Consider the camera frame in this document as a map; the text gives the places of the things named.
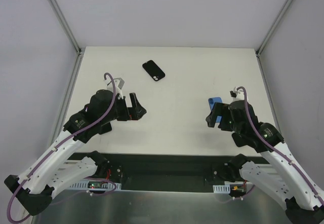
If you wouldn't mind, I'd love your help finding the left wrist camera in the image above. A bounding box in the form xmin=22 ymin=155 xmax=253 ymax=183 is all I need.
xmin=104 ymin=78 xmax=125 ymax=99

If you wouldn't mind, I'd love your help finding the aluminium table rail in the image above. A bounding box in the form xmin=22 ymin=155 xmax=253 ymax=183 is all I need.
xmin=48 ymin=50 xmax=84 ymax=145
xmin=256 ymin=54 xmax=286 ymax=133

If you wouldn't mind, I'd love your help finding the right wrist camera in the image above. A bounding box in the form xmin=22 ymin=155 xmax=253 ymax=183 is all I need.
xmin=230 ymin=87 xmax=249 ymax=102

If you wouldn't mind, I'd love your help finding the right white cable duct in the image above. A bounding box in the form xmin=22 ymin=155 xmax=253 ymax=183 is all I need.
xmin=213 ymin=183 xmax=246 ymax=194

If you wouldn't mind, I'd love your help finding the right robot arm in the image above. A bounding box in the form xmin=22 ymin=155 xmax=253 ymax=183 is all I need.
xmin=206 ymin=100 xmax=323 ymax=223

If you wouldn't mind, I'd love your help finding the black phone case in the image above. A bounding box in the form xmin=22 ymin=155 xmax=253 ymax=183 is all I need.
xmin=142 ymin=60 xmax=166 ymax=82

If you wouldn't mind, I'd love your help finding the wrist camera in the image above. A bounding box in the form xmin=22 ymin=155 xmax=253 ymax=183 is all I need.
xmin=230 ymin=87 xmax=249 ymax=102
xmin=104 ymin=78 xmax=125 ymax=99

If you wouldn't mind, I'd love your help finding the white cable duct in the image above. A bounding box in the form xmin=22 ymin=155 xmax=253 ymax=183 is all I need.
xmin=67 ymin=179 xmax=122 ymax=191
xmin=213 ymin=183 xmax=246 ymax=194

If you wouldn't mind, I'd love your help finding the blue smartphone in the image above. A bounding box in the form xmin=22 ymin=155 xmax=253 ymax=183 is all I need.
xmin=208 ymin=97 xmax=222 ymax=123

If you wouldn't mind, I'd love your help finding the right aluminium frame post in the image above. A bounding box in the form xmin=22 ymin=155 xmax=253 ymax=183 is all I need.
xmin=256 ymin=0 xmax=294 ymax=58

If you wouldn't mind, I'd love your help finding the aluminium frame post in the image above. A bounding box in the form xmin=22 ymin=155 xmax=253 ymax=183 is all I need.
xmin=48 ymin=0 xmax=83 ymax=55
xmin=256 ymin=0 xmax=294 ymax=58

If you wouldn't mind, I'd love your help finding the right aluminium table rail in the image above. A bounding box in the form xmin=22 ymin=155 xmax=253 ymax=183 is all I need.
xmin=256 ymin=54 xmax=286 ymax=133

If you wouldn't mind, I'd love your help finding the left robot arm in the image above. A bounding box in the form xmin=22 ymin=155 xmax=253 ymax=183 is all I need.
xmin=4 ymin=89 xmax=147 ymax=216

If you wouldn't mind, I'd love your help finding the left aluminium frame post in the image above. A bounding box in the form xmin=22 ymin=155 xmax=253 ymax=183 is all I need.
xmin=48 ymin=0 xmax=83 ymax=55

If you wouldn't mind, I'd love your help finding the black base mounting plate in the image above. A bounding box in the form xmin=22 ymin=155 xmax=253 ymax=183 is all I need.
xmin=68 ymin=153 xmax=271 ymax=192

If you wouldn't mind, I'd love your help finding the left white cable duct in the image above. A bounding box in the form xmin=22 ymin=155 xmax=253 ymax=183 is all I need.
xmin=67 ymin=179 xmax=122 ymax=191

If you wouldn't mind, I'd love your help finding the left aluminium table rail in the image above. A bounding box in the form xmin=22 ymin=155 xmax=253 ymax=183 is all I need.
xmin=48 ymin=50 xmax=84 ymax=145

